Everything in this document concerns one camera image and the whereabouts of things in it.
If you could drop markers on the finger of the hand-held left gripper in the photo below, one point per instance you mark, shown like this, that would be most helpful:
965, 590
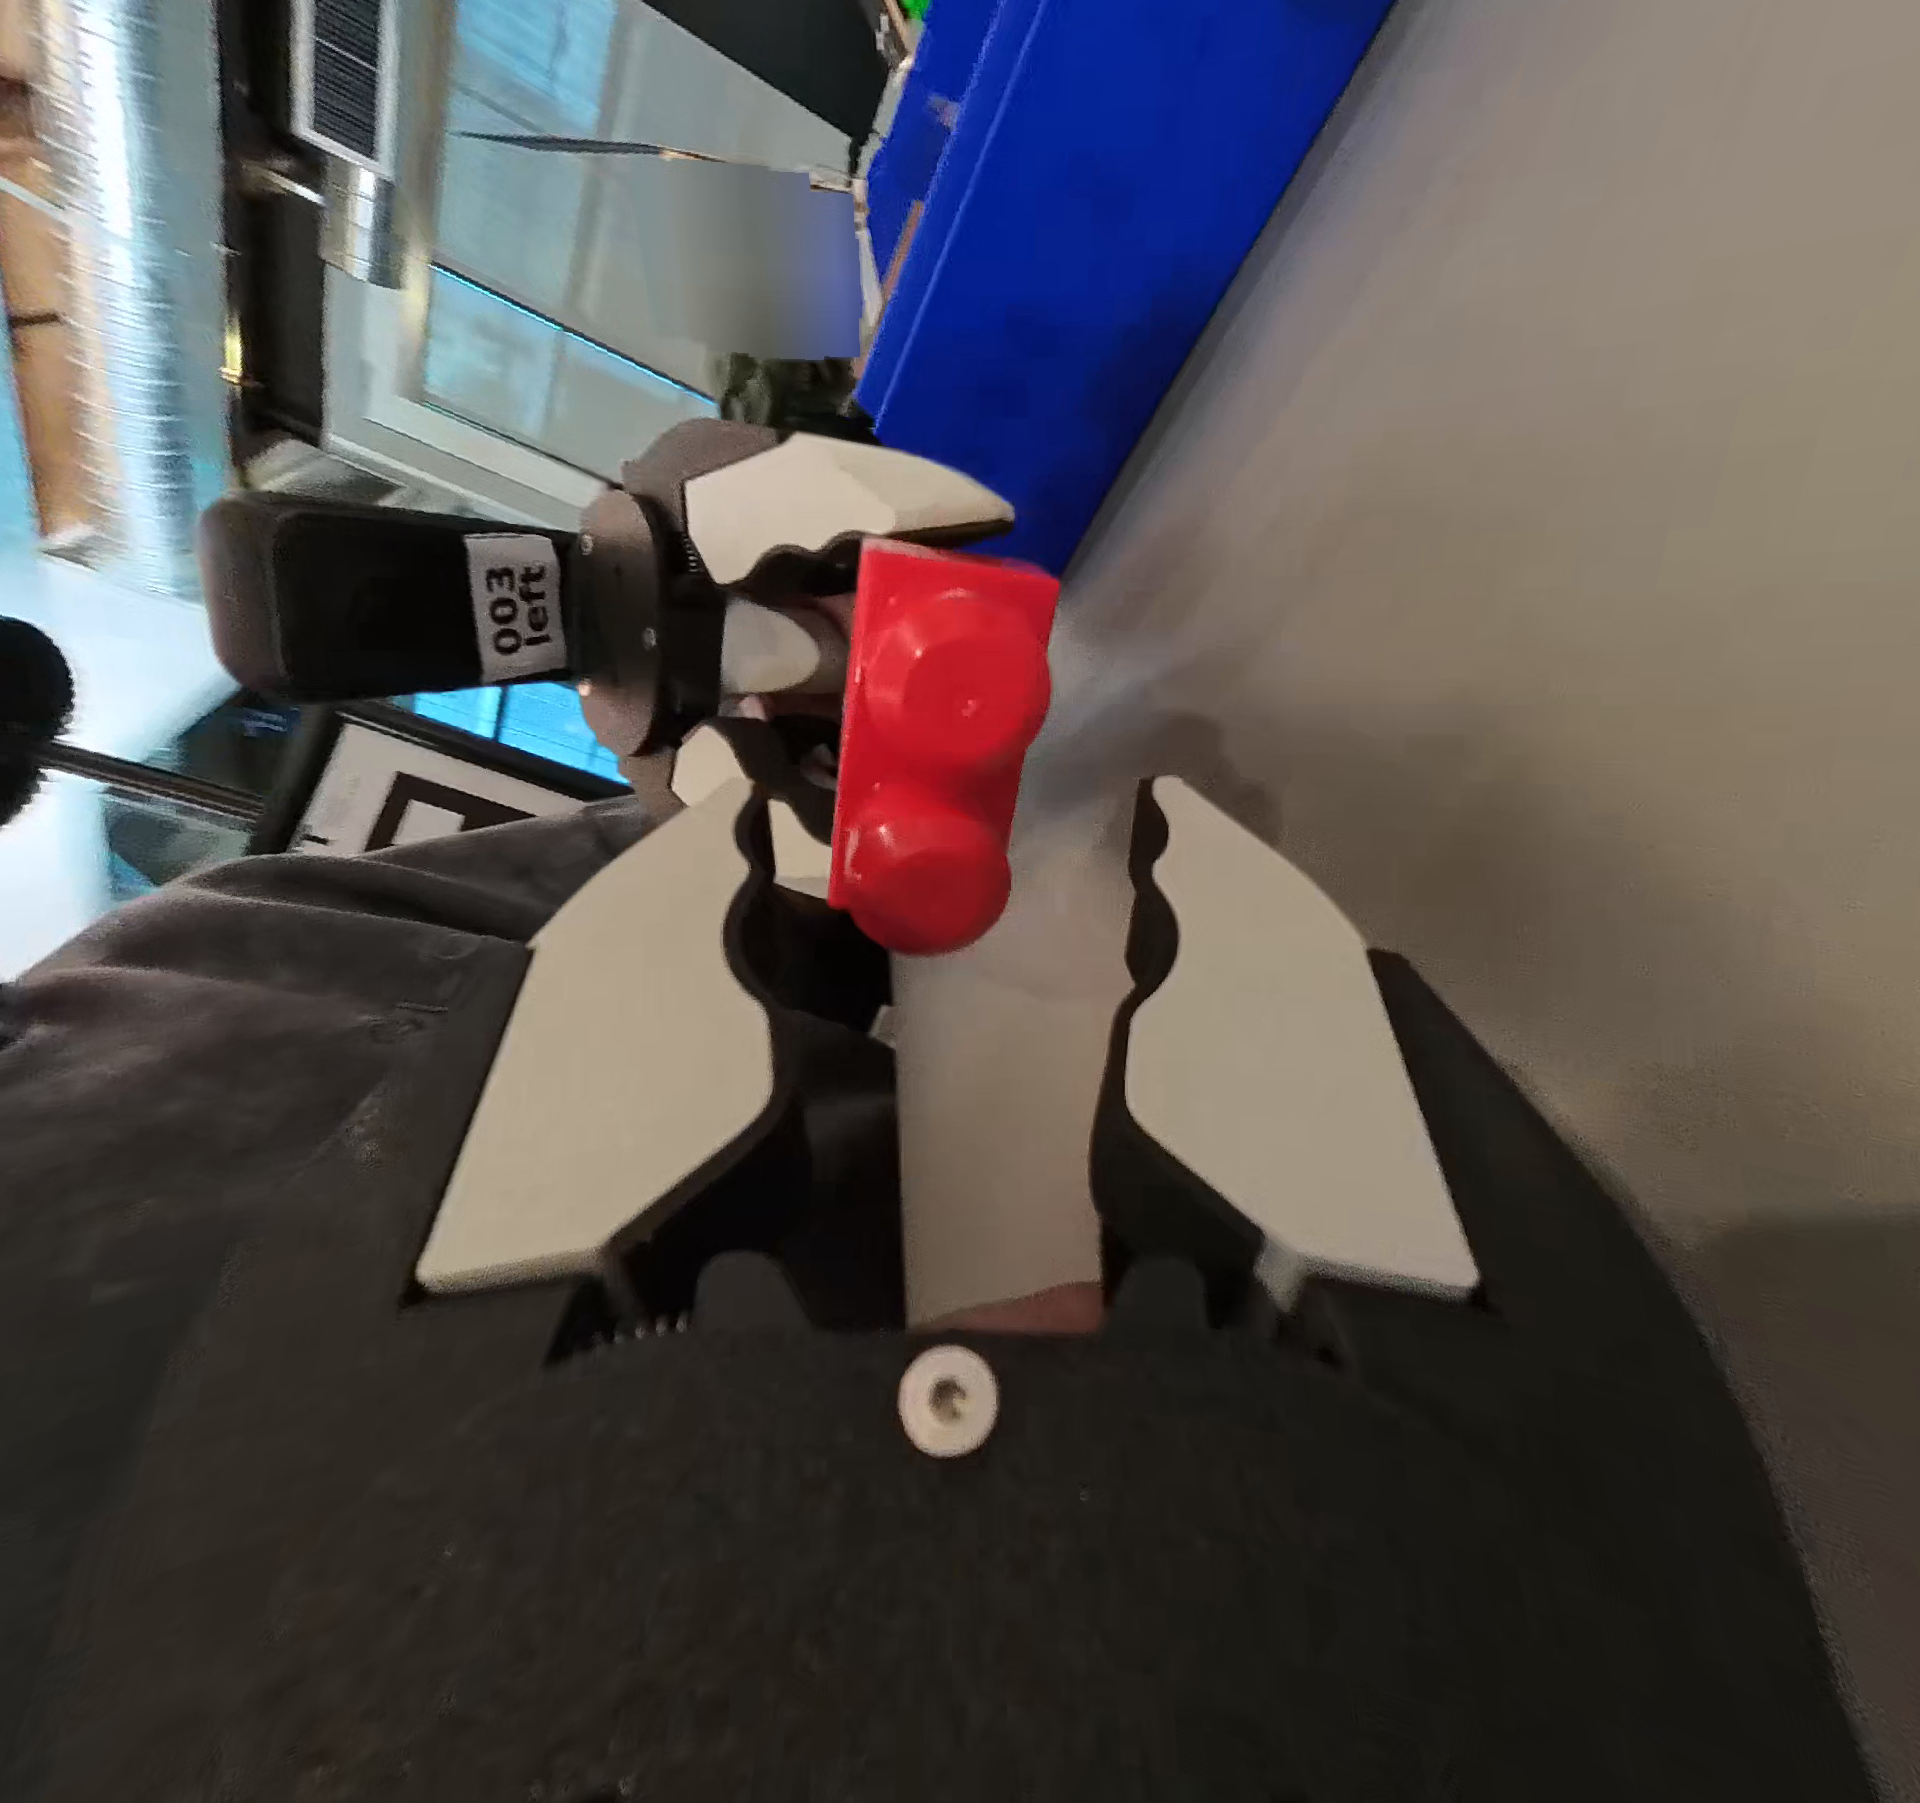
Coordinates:
806, 850
811, 490

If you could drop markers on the red double toy block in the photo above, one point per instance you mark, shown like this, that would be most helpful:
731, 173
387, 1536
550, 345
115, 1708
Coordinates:
939, 724

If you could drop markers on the person's dark sweatshirt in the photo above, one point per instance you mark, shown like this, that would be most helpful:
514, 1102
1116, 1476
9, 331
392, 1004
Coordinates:
225, 1158

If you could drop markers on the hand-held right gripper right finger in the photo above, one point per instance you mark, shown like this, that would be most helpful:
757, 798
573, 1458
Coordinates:
1274, 1084

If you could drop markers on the black fuzzy microphone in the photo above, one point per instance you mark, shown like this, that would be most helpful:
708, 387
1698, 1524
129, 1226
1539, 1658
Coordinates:
22, 716

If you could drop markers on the black white marker board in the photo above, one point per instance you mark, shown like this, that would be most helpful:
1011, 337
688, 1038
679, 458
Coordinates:
360, 784

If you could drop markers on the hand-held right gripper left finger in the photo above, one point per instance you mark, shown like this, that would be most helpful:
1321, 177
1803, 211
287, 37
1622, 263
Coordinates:
615, 1084

